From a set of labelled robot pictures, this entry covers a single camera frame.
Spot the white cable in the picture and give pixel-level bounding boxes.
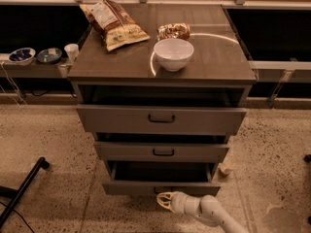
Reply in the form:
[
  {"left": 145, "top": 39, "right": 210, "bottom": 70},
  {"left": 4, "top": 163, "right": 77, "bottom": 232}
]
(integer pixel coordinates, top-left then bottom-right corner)
[{"left": 0, "top": 61, "right": 27, "bottom": 107}]

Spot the dark teal bowl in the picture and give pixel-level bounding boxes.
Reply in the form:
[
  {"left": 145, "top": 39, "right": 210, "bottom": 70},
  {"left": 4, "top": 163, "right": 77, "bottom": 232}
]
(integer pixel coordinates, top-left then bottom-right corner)
[{"left": 37, "top": 48, "right": 62, "bottom": 64}]

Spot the shiny gold snack packet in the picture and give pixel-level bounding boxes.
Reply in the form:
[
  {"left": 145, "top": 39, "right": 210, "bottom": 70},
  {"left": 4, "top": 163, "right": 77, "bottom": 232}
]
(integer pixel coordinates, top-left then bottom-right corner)
[{"left": 157, "top": 23, "right": 190, "bottom": 40}]

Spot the white paper cup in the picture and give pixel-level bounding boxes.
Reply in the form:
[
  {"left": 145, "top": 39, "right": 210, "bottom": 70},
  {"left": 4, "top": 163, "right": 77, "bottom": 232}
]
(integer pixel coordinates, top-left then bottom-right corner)
[{"left": 64, "top": 44, "right": 79, "bottom": 62}]

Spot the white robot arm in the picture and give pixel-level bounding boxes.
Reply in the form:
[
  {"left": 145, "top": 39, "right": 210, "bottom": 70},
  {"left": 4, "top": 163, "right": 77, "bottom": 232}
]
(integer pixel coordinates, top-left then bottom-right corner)
[{"left": 156, "top": 191, "right": 249, "bottom": 233}]

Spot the brown yellow chip bag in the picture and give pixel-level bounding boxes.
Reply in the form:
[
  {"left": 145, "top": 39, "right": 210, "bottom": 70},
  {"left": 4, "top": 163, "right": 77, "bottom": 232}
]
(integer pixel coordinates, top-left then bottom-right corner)
[{"left": 80, "top": 0, "right": 150, "bottom": 51}]

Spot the black metal stand leg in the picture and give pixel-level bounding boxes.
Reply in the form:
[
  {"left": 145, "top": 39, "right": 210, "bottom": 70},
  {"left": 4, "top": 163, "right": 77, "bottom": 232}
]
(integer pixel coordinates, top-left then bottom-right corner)
[{"left": 0, "top": 157, "right": 50, "bottom": 228}]

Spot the white ceramic bowl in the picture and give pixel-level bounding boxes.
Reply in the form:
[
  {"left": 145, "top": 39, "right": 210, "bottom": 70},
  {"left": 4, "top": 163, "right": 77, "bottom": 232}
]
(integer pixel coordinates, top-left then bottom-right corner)
[{"left": 154, "top": 38, "right": 194, "bottom": 72}]

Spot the low grey side shelf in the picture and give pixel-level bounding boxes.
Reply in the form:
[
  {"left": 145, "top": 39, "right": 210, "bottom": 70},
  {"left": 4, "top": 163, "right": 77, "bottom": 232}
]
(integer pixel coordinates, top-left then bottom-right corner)
[{"left": 0, "top": 53, "right": 72, "bottom": 79}]

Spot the grey middle drawer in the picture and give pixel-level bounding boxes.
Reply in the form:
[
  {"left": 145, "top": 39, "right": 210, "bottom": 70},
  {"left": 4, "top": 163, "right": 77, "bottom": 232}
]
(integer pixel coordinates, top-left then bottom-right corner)
[{"left": 94, "top": 142, "right": 228, "bottom": 163}]

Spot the grey bottom drawer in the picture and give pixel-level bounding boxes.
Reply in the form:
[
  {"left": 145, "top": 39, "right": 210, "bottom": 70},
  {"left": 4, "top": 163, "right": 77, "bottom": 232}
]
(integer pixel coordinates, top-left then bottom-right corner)
[{"left": 103, "top": 161, "right": 221, "bottom": 196}]

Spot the blue patterned bowl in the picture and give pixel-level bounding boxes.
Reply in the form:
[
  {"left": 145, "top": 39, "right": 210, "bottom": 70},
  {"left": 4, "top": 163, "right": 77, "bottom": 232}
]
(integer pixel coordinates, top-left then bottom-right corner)
[{"left": 9, "top": 48, "right": 36, "bottom": 66}]

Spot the grey top drawer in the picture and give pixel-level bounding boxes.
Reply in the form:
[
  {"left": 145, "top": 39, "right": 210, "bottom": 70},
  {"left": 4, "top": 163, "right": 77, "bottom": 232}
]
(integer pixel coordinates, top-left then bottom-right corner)
[{"left": 77, "top": 104, "right": 246, "bottom": 136}]

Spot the grey wooden drawer cabinet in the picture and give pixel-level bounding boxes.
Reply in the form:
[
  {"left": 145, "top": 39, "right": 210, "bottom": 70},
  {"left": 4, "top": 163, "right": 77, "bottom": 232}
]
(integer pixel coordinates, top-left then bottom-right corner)
[{"left": 66, "top": 3, "right": 258, "bottom": 180}]

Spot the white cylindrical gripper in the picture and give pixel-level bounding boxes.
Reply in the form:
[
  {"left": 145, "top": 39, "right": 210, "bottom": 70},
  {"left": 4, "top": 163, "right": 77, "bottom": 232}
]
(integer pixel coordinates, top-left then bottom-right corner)
[{"left": 156, "top": 192, "right": 201, "bottom": 216}]

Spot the grey drawer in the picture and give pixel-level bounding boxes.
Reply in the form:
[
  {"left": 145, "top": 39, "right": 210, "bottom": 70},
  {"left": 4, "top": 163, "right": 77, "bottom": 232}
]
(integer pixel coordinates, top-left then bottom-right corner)
[
  {"left": 77, "top": 104, "right": 246, "bottom": 136},
  {"left": 94, "top": 142, "right": 228, "bottom": 163},
  {"left": 103, "top": 161, "right": 221, "bottom": 196}
]

